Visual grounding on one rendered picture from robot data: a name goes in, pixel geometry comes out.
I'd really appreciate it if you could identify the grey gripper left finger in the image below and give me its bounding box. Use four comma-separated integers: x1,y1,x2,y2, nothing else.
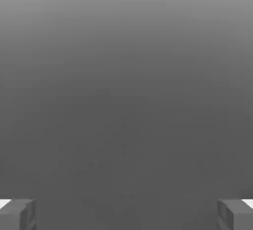
0,198,38,230

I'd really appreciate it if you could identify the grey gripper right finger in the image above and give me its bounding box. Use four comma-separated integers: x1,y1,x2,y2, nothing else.
216,198,253,230

